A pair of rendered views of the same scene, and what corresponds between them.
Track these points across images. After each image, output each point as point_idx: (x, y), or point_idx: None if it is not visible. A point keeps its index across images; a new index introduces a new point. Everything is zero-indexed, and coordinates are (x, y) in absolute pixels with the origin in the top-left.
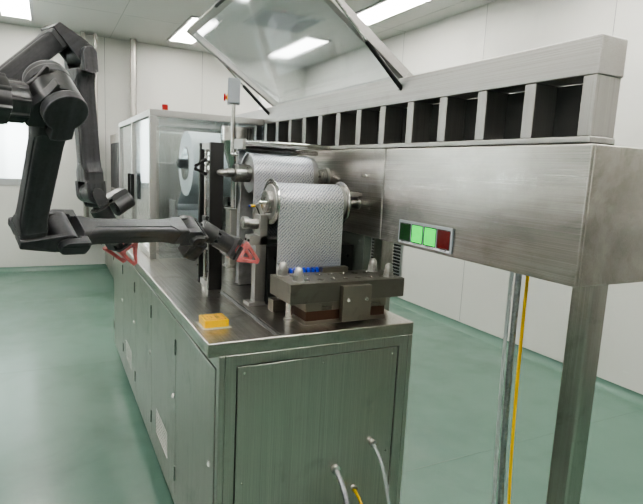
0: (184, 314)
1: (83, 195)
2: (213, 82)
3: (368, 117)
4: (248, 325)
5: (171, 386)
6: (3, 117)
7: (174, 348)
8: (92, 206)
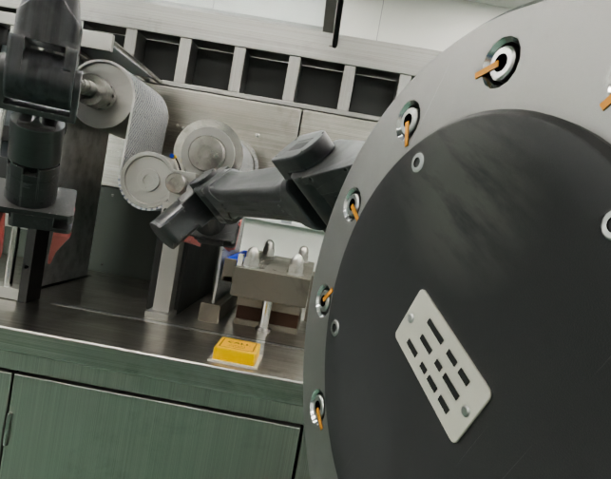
0: (149, 352)
1: (47, 81)
2: None
3: (246, 60)
4: (263, 348)
5: None
6: None
7: (6, 432)
8: (39, 113)
